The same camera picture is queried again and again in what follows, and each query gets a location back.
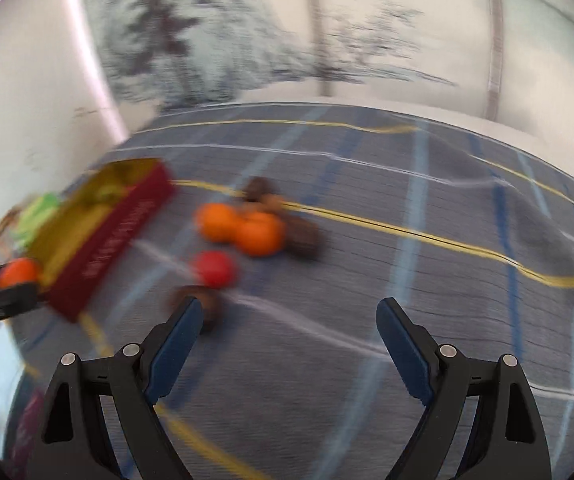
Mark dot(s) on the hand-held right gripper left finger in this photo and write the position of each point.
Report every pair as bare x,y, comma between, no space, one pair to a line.
177,347

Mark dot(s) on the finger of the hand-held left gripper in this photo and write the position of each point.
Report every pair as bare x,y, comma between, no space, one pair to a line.
14,300

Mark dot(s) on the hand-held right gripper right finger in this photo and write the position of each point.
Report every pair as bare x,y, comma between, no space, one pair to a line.
402,345

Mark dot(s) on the orange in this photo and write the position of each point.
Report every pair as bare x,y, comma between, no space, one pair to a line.
17,272
219,222
262,237

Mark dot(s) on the dark brown passion fruit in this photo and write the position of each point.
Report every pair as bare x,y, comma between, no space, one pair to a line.
208,305
259,189
304,240

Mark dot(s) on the red tomato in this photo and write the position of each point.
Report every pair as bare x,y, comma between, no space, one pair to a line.
214,269

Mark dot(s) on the red and gold tin box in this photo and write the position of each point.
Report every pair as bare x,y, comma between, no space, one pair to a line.
117,245

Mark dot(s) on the small brown round fruit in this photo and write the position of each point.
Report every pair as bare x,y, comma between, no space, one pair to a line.
273,203

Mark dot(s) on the green tissue packet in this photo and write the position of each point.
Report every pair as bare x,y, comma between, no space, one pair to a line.
34,220

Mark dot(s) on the grey plaid blanket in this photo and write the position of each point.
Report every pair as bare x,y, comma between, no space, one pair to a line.
367,260

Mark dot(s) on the landscape wall mural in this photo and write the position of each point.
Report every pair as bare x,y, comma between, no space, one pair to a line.
217,35

